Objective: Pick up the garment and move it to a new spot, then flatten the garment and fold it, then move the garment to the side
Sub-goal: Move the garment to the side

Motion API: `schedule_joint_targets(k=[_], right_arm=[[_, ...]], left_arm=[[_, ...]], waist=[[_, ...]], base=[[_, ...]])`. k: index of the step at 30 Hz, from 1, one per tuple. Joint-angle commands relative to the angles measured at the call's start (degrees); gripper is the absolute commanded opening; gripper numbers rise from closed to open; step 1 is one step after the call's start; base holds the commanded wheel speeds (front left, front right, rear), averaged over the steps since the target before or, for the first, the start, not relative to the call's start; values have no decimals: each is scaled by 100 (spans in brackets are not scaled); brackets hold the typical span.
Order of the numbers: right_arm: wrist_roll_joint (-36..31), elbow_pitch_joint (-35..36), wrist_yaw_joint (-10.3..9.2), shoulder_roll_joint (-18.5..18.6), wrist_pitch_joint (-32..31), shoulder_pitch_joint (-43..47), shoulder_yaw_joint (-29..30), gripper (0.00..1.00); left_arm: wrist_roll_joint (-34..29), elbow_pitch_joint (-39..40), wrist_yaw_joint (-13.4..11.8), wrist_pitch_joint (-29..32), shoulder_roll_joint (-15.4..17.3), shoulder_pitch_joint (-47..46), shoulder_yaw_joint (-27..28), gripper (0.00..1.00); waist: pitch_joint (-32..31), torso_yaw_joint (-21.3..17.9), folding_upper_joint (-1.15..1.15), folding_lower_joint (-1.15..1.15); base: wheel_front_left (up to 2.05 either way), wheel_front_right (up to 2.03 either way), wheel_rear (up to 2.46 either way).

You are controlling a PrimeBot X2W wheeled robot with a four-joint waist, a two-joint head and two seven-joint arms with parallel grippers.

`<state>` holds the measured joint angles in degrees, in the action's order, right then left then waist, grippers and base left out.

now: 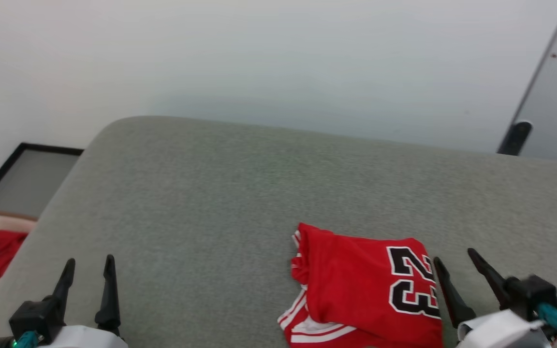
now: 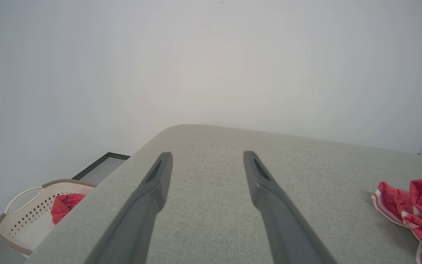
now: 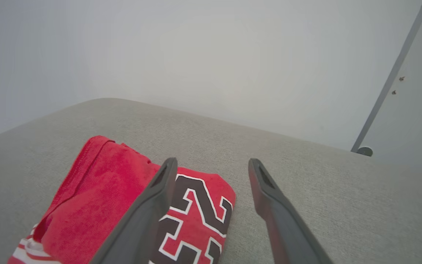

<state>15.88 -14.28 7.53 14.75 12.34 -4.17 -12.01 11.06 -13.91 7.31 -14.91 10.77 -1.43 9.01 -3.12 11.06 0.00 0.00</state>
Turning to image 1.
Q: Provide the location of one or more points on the teal left camera connector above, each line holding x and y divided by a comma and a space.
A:
27, 340

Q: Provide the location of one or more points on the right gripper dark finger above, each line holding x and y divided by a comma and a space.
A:
455, 302
489, 275

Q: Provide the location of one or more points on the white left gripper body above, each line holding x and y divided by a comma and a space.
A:
85, 338

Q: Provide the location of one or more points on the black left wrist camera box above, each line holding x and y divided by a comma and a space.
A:
34, 314

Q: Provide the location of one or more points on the grey vertical trim strip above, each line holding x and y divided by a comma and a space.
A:
539, 67

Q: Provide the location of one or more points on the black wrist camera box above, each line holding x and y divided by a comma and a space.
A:
34, 314
530, 292

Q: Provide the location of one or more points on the red basketball jersey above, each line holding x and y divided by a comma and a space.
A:
351, 285

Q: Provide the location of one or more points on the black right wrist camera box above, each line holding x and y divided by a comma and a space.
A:
530, 292

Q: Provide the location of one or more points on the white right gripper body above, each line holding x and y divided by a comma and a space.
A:
496, 333

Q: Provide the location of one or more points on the black framed floor panel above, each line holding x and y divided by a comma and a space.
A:
27, 179

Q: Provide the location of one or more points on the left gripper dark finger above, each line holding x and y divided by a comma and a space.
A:
65, 285
109, 304

